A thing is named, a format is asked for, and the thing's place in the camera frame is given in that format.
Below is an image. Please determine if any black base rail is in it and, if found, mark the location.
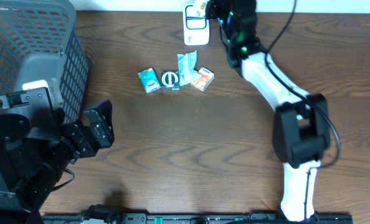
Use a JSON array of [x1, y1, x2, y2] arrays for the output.
[[42, 212, 354, 224]]

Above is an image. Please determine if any orange wet sheet package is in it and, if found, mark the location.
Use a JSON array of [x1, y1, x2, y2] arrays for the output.
[[193, 0, 209, 17]]

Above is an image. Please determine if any green Kleenex tissue pack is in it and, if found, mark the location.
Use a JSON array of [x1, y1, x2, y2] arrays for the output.
[[177, 50, 201, 86]]

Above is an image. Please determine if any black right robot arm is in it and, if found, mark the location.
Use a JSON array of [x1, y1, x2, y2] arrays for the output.
[[198, 0, 330, 222]]

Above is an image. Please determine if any small teal tissue pack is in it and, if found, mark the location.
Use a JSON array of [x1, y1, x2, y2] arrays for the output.
[[138, 68, 161, 94]]

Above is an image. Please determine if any dark grey plastic mesh basket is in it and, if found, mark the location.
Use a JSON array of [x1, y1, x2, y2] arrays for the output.
[[0, 0, 90, 123]]

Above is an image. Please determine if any small orange tissue pack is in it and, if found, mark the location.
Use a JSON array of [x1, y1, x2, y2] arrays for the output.
[[191, 67, 215, 91]]

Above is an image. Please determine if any dark green scrub pad pack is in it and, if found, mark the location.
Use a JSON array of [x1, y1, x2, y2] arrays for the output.
[[161, 71, 180, 91]]

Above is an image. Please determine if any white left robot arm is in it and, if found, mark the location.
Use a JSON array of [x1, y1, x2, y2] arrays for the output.
[[0, 100, 115, 223]]

